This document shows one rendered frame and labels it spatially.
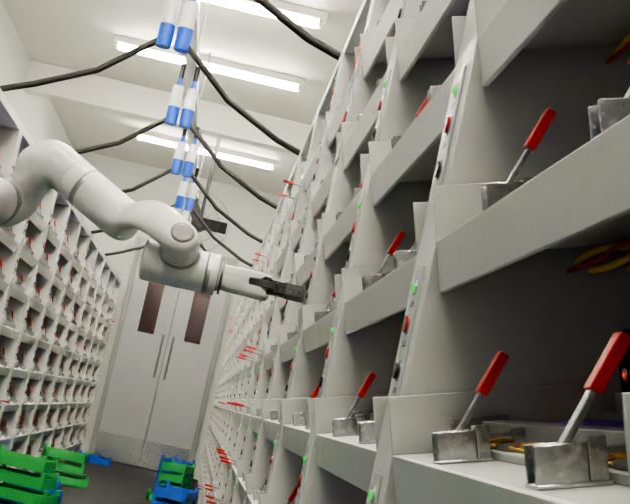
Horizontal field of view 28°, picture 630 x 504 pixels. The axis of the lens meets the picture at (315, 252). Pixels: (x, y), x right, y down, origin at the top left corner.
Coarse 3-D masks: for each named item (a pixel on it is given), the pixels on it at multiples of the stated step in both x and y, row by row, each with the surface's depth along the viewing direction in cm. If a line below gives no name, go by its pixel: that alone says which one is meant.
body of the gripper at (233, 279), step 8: (224, 264) 251; (224, 272) 249; (232, 272) 249; (240, 272) 249; (248, 272) 249; (256, 272) 249; (224, 280) 249; (232, 280) 249; (240, 280) 249; (248, 280) 249; (264, 280) 251; (224, 288) 250; (232, 288) 249; (240, 288) 249; (248, 288) 249; (256, 288) 249; (264, 288) 251; (248, 296) 253; (256, 296) 250; (264, 296) 249
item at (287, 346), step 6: (300, 312) 259; (300, 318) 259; (300, 324) 259; (282, 330) 318; (288, 330) 319; (294, 330) 319; (282, 336) 318; (294, 336) 271; (282, 342) 318; (288, 342) 289; (294, 342) 271; (282, 348) 309; (288, 348) 290; (282, 354) 310; (288, 354) 291; (282, 360) 312; (288, 360) 296
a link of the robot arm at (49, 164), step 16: (32, 144) 263; (48, 144) 260; (64, 144) 262; (16, 160) 264; (32, 160) 260; (48, 160) 258; (64, 160) 258; (80, 160) 259; (16, 176) 267; (32, 176) 260; (48, 176) 259; (64, 176) 257; (80, 176) 256; (32, 192) 264; (64, 192) 258; (16, 208) 267; (32, 208) 269; (0, 224) 268; (16, 224) 273
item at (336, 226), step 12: (360, 156) 192; (360, 192) 194; (324, 216) 252; (336, 216) 235; (348, 216) 210; (324, 228) 252; (336, 228) 228; (348, 228) 211; (324, 240) 249; (336, 240) 229; (348, 240) 249; (324, 252) 250
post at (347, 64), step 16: (352, 64) 329; (336, 96) 327; (336, 144) 326; (320, 160) 325; (320, 176) 324; (304, 240) 322; (288, 304) 321; (304, 304) 320; (288, 320) 319; (288, 368) 318; (272, 384) 317; (272, 448) 315; (256, 464) 314
